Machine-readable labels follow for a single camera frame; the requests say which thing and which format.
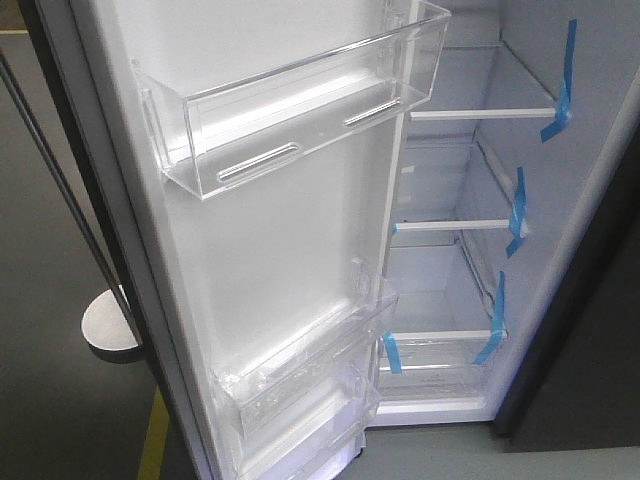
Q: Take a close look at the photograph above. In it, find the silver stanchion post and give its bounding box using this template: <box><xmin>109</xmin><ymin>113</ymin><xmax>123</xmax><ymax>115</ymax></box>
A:
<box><xmin>1</xmin><ymin>56</ymin><xmax>145</xmax><ymax>364</ymax></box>

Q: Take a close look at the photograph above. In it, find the glass fridge shelf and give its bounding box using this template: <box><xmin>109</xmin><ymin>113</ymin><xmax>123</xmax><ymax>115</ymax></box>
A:
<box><xmin>386</xmin><ymin>243</ymin><xmax>493</xmax><ymax>341</ymax></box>
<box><xmin>392</xmin><ymin>141</ymin><xmax>517</xmax><ymax>235</ymax></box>
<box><xmin>411</xmin><ymin>43</ymin><xmax>556</xmax><ymax>122</ymax></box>

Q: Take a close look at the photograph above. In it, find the white fridge door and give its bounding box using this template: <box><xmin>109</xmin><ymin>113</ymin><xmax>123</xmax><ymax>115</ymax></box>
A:
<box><xmin>25</xmin><ymin>1</ymin><xmax>410</xmax><ymax>479</ymax></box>

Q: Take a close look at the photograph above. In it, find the blue tape right lower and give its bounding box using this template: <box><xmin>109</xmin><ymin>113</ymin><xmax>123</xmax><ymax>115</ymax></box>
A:
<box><xmin>473</xmin><ymin>271</ymin><xmax>506</xmax><ymax>365</ymax></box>

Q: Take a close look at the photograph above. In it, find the yellow floor tape line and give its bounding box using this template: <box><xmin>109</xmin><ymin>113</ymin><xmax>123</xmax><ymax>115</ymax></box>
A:
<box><xmin>137</xmin><ymin>391</ymin><xmax>169</xmax><ymax>480</ymax></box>

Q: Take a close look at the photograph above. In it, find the blue tape right middle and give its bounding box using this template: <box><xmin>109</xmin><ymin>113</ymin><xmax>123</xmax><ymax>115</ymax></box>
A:
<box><xmin>506</xmin><ymin>166</ymin><xmax>528</xmax><ymax>258</ymax></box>

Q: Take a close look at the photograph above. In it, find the clear top door bin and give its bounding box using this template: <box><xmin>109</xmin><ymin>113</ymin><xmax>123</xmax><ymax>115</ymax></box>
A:
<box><xmin>133</xmin><ymin>1</ymin><xmax>451</xmax><ymax>199</ymax></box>

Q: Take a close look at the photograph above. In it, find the blue tape left lower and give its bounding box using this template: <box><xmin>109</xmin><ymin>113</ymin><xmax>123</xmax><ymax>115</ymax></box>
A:
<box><xmin>382</xmin><ymin>331</ymin><xmax>402</xmax><ymax>374</ymax></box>

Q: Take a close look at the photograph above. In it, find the clear upper door bin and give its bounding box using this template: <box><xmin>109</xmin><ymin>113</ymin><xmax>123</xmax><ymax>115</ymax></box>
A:
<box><xmin>211</xmin><ymin>257</ymin><xmax>398</xmax><ymax>438</ymax></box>

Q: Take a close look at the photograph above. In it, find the blue tape right upper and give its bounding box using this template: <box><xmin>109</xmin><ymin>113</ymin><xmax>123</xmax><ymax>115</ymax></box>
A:
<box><xmin>540</xmin><ymin>19</ymin><xmax>578</xmax><ymax>143</ymax></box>

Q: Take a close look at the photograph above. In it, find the clear crisper drawer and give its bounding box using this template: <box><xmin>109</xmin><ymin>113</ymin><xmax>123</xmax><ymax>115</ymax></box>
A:
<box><xmin>378</xmin><ymin>334</ymin><xmax>496</xmax><ymax>401</ymax></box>

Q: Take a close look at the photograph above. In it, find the clear lower door bin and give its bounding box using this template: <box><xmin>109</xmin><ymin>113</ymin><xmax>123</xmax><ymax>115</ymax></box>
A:
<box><xmin>236</xmin><ymin>368</ymin><xmax>380</xmax><ymax>479</ymax></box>

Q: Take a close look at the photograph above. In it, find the blue tape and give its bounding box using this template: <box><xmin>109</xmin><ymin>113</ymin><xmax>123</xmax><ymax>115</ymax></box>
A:
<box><xmin>540</xmin><ymin>19</ymin><xmax>578</xmax><ymax>143</ymax></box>
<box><xmin>473</xmin><ymin>271</ymin><xmax>506</xmax><ymax>365</ymax></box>
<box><xmin>506</xmin><ymin>166</ymin><xmax>528</xmax><ymax>258</ymax></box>
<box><xmin>382</xmin><ymin>331</ymin><xmax>402</xmax><ymax>374</ymax></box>

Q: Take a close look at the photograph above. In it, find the glass fridge shelf lower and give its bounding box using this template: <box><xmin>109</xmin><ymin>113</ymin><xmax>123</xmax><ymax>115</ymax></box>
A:
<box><xmin>386</xmin><ymin>243</ymin><xmax>493</xmax><ymax>341</ymax></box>

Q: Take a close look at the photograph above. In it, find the clear door bin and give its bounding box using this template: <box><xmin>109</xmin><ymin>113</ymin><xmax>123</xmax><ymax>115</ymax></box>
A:
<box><xmin>211</xmin><ymin>257</ymin><xmax>398</xmax><ymax>438</ymax></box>
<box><xmin>133</xmin><ymin>1</ymin><xmax>451</xmax><ymax>199</ymax></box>
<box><xmin>236</xmin><ymin>368</ymin><xmax>380</xmax><ymax>479</ymax></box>

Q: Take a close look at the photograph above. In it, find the dark grey open fridge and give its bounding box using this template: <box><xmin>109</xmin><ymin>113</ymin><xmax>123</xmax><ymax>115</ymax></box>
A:
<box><xmin>374</xmin><ymin>1</ymin><xmax>639</xmax><ymax>428</ymax></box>

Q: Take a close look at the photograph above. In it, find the glass fridge shelf middle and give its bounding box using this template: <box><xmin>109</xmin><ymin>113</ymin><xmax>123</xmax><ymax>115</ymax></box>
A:
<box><xmin>392</xmin><ymin>141</ymin><xmax>517</xmax><ymax>235</ymax></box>

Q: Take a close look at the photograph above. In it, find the glass fridge shelf upper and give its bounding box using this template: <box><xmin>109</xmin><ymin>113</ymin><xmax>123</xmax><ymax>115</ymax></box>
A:
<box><xmin>411</xmin><ymin>43</ymin><xmax>556</xmax><ymax>122</ymax></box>

